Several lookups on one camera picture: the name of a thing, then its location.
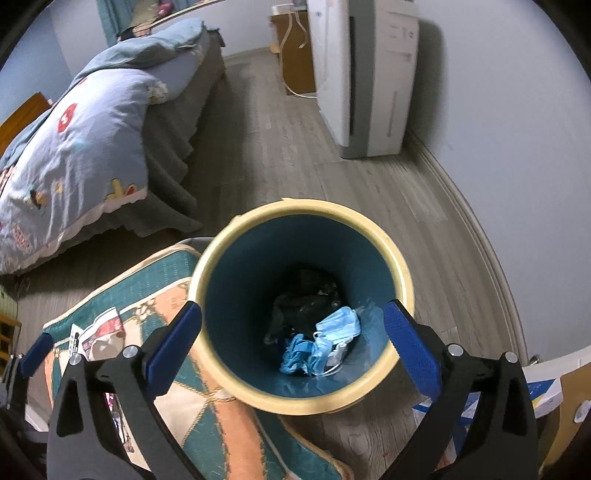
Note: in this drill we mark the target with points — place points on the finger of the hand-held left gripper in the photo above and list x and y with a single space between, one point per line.
37 353

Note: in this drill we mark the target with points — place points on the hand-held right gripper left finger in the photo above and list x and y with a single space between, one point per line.
178 341

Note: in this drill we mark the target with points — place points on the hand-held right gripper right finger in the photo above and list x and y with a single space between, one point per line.
411 350

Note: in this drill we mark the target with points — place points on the teal bin with yellow rim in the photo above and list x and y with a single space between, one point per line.
207 286

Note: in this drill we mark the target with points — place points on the blue face mask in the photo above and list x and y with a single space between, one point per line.
337 325

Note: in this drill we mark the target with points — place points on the blue rubber glove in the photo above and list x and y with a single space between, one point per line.
295 357

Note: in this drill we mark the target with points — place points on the black plastic bag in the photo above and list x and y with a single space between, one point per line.
300 304

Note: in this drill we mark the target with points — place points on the wooden nightstand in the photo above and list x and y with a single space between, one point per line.
9 341

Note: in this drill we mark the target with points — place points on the blue white plastic packaging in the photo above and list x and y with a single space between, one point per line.
470 406

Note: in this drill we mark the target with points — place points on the purple packet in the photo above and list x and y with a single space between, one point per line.
113 406

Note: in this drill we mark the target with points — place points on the white blue cardboard box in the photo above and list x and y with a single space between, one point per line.
545 392

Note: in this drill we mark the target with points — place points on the brown cardboard box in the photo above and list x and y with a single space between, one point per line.
568 434

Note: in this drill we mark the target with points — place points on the wooden bed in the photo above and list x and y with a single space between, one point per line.
175 138

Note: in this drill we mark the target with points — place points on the printed blue blanket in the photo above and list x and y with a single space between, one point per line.
92 138

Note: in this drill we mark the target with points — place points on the white air purifier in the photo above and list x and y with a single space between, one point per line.
332 83

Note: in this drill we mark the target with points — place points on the wooden television cabinet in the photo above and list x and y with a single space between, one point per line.
298 64

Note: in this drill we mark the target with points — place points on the blue curtain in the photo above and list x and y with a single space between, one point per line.
111 18

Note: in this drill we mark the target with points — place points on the wooden window sill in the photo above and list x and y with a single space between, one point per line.
184 11

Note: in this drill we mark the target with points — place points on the pink toy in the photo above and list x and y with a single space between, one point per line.
165 6

